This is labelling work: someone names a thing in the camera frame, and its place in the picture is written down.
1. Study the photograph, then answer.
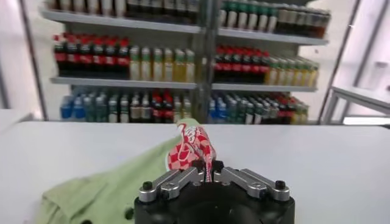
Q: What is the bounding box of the beverage shelf rack with bottles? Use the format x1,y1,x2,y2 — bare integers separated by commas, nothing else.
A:
209,0,332,125
39,0,211,124

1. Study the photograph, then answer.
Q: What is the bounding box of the light green polo shirt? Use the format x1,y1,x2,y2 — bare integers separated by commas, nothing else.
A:
36,118,218,224

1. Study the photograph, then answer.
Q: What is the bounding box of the white metal frame side table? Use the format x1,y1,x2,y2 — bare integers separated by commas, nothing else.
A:
322,85,390,124

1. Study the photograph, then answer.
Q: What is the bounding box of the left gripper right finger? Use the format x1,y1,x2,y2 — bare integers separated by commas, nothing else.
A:
213,160,290,201

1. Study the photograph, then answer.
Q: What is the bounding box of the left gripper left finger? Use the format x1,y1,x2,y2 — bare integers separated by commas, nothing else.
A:
138,166,205,203

